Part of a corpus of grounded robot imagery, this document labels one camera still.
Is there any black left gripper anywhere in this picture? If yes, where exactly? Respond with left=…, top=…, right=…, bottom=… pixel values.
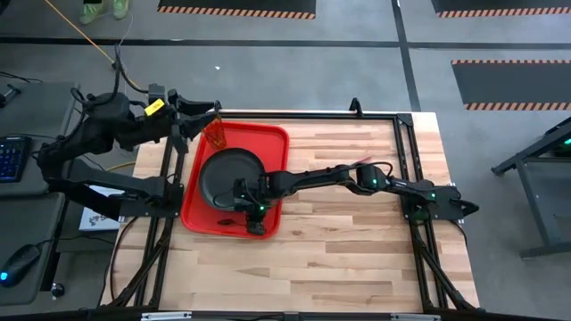
left=143, top=83, right=222, bottom=155

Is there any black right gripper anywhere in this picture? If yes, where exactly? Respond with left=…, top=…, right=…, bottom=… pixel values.
left=232, top=174, right=272, bottom=236

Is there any amber plastic cup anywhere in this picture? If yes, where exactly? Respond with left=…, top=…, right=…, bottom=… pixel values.
left=201, top=116, right=228, bottom=151

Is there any black round plate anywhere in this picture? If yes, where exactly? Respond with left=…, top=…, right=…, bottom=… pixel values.
left=198, top=147, right=268, bottom=213

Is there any red plastic tray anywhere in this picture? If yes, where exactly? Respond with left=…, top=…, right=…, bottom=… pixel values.
left=179, top=120, right=291, bottom=241

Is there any black hazard-striped floor mat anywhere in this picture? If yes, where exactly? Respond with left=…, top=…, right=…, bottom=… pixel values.
left=156, top=0, right=317, bottom=21
left=430, top=0, right=571, bottom=19
left=451, top=59, right=571, bottom=111

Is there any person's foot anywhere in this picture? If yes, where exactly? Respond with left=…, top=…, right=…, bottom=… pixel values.
left=111, top=0, right=130, bottom=20
left=79, top=0, right=108, bottom=26

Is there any white printed box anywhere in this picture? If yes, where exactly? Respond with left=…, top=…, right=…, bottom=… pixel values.
left=79, top=185, right=121, bottom=232

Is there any grey desk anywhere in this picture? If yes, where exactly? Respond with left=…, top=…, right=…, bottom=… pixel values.
left=0, top=82, right=81, bottom=309

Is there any black backlit keyboard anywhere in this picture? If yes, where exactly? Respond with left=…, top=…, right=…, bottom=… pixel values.
left=0, top=136, right=33, bottom=184

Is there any black desk tool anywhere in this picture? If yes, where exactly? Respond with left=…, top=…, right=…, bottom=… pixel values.
left=0, top=84, right=22, bottom=108

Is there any black computer mouse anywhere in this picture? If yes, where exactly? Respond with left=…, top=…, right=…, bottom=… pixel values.
left=0, top=243, right=42, bottom=289

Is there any black metal side table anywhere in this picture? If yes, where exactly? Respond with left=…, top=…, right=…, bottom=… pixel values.
left=490, top=116, right=571, bottom=259

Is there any black aluminium table frame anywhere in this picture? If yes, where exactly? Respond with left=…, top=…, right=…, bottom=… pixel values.
left=100, top=96, right=481, bottom=321

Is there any silver metal bracket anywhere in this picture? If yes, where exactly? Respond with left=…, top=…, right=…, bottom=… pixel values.
left=140, top=311, right=193, bottom=321
left=391, top=313, right=442, bottom=321

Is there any yellow cable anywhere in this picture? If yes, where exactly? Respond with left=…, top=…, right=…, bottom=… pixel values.
left=43, top=0, right=155, bottom=110

